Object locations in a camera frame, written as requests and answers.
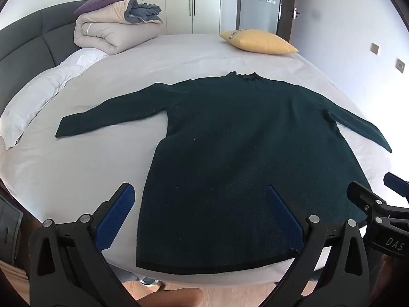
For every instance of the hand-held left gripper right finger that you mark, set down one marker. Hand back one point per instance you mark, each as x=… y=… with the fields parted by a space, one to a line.
x=284 y=220

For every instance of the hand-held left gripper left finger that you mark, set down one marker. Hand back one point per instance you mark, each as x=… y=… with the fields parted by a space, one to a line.
x=116 y=220

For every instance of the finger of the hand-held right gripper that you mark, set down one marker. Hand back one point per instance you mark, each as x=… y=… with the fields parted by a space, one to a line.
x=397 y=184
x=362 y=195

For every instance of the dark green sweater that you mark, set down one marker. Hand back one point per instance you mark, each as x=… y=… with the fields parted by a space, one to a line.
x=223 y=150

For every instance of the person's right forearm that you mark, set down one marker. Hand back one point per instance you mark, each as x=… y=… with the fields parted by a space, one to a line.
x=391 y=281

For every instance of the bed with white sheet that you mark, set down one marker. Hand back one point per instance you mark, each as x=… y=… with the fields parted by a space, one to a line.
x=96 y=166

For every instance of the person's leg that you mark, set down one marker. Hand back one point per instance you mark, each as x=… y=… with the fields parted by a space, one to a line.
x=172 y=297

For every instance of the dark nightstand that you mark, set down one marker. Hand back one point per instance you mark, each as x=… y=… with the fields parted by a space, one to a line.
x=9 y=224

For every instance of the white pillow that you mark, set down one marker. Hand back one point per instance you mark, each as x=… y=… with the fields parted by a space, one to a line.
x=41 y=92

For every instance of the yellow pillow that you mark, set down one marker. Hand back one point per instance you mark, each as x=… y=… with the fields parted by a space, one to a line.
x=258 y=41

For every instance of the folded beige comforter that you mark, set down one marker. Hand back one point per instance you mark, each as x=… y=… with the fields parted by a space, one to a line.
x=111 y=32

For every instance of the dark door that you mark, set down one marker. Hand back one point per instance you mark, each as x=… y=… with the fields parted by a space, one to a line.
x=286 y=0

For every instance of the blue-grey folded blanket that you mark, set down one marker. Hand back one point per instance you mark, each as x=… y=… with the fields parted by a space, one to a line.
x=143 y=12

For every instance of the purple pillow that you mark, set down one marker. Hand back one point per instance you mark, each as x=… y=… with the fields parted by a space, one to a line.
x=102 y=2

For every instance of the cream wardrobe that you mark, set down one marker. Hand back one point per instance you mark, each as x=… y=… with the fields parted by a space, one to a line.
x=179 y=3

